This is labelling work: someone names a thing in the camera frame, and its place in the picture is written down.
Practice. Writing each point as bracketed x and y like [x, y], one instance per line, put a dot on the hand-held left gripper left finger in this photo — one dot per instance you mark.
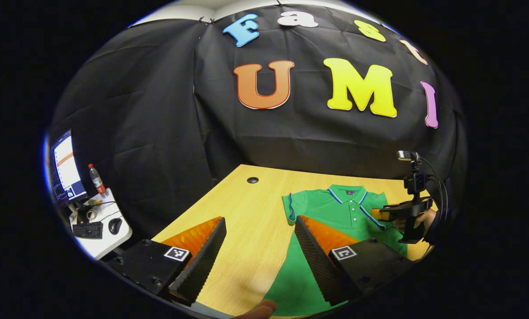
[204, 261]

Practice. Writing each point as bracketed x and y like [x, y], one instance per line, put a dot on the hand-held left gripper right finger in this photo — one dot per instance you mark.
[317, 261]

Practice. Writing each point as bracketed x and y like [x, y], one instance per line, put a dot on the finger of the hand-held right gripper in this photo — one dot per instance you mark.
[395, 212]

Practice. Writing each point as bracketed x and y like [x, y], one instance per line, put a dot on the green T-shirt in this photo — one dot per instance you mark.
[335, 212]

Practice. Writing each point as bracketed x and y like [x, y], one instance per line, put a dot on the black computer mouse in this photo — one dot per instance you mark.
[115, 226]

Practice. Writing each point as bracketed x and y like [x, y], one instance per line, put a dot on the white side table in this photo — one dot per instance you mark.
[107, 246]

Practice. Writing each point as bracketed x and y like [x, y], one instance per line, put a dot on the black keyboard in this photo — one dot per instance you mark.
[87, 230]

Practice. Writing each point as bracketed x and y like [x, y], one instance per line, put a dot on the clear plastic bottle red label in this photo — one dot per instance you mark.
[98, 181]

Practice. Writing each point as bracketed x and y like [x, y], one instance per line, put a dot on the computer monitor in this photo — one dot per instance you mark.
[67, 168]

